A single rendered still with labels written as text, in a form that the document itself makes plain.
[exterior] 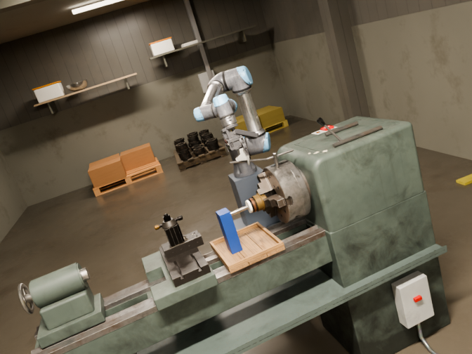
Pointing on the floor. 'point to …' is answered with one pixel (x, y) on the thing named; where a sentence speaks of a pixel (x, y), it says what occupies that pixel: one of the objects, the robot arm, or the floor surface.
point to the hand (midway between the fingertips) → (248, 162)
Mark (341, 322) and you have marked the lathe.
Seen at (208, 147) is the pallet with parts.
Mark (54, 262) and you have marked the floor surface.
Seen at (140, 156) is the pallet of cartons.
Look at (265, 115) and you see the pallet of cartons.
